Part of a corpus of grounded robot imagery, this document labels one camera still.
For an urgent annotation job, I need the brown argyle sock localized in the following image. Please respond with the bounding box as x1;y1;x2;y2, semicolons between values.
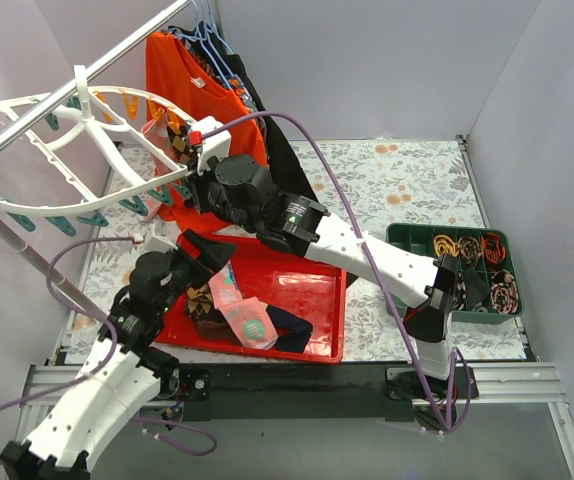
166;121;192;165
183;284;215;321

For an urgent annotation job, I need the brown ribbed sock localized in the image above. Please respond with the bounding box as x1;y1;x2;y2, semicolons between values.
196;320;237;344

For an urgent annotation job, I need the pink green sock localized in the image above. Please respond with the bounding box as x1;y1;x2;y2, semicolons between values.
208;262;278;350
140;119;178;219

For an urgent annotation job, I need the navy beige red sock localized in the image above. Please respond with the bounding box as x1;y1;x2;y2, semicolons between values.
266;305;313;354

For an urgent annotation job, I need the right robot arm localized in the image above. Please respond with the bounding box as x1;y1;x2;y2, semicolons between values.
183;155;457;398

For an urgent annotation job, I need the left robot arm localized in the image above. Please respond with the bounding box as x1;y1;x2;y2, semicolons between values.
0;230;236;479

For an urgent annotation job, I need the white round sock hanger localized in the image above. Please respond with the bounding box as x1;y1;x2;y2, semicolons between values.
0;66;195;223

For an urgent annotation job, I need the red plastic tray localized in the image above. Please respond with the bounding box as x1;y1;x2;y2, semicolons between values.
156;233;346;364

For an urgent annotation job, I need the black hanging garment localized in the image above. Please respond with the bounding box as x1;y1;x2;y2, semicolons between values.
225;54;317;201

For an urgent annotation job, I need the orange t-shirt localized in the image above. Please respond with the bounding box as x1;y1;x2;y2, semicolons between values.
145;32;268;234

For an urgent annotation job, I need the floral table mat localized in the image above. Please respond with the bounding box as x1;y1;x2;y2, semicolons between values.
61;139;526;365

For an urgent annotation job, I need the green compartment box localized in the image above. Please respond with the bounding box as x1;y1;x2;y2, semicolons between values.
386;223;523;325

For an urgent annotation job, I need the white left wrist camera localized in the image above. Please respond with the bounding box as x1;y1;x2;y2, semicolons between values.
131;233;176;253

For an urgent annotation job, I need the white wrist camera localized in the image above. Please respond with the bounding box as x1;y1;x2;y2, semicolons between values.
131;233;176;253
188;116;231;175

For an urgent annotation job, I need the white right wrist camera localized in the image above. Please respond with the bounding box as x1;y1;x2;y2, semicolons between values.
188;116;231;175

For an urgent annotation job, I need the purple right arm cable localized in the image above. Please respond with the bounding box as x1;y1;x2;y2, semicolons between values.
201;110;473;434

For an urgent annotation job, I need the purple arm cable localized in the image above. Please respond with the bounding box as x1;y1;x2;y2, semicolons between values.
201;110;473;434
0;235;218;461

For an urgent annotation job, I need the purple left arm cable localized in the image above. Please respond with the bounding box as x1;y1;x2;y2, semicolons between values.
0;235;218;461

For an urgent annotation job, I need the silver clothes rail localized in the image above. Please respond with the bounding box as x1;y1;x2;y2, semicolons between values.
0;1;190;312

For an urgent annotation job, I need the aluminium frame rail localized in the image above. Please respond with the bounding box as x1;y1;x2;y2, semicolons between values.
6;360;574;480

